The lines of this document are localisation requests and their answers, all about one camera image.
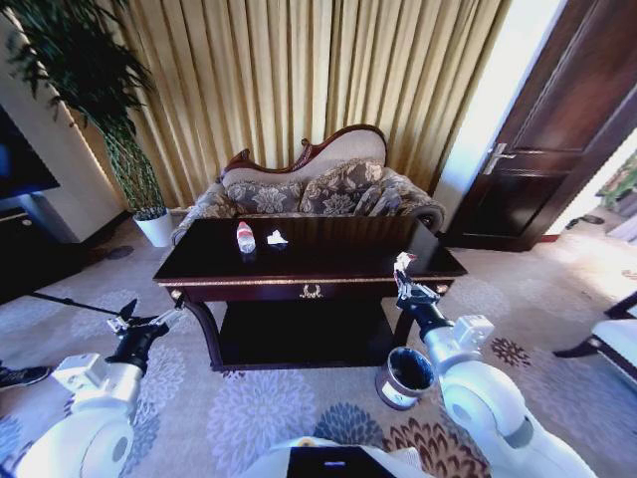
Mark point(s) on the black television screen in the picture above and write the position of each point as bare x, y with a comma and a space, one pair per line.
20, 159

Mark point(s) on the white plant pot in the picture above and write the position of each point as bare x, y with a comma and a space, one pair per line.
155, 230

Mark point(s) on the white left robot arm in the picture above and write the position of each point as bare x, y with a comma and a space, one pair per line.
99, 403

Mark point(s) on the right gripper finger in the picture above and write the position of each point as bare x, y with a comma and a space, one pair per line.
402, 279
427, 294

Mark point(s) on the crumpled white tissue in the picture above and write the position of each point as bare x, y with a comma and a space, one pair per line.
276, 238

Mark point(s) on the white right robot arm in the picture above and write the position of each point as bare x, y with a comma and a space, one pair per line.
473, 398

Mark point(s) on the red white wrapper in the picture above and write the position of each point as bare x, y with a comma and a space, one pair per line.
407, 257

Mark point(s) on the dark brown wooden door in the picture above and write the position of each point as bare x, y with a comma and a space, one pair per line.
547, 124

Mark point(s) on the white robot front shell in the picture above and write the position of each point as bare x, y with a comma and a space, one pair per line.
328, 460

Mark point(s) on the clear plastic bottle red label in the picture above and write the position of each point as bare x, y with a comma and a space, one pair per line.
246, 239

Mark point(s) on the round metal trash bin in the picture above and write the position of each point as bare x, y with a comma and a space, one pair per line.
398, 386

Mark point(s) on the green outdoor plant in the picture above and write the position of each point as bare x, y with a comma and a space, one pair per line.
622, 181

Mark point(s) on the dark chair white seat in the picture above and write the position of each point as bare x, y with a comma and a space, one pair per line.
614, 331

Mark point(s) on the floral upholstered sofa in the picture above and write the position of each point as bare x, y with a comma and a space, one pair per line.
408, 199

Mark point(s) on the dark wooden coffee table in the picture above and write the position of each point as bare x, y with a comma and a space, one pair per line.
323, 261

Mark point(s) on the large floral cushion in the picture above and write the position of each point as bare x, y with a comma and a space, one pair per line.
343, 186

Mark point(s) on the tall green bamboo plant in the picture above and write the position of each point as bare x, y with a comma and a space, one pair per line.
79, 55

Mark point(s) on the dark television cabinet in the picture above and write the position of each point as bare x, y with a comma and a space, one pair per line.
30, 249

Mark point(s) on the small floral cushion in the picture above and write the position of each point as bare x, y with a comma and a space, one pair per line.
264, 197

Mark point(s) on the golden pleated curtain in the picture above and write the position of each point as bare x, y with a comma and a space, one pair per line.
278, 74

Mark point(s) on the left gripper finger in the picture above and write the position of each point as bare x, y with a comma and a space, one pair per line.
127, 311
164, 319

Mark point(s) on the person's dark shoe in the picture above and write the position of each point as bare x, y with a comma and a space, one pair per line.
22, 377

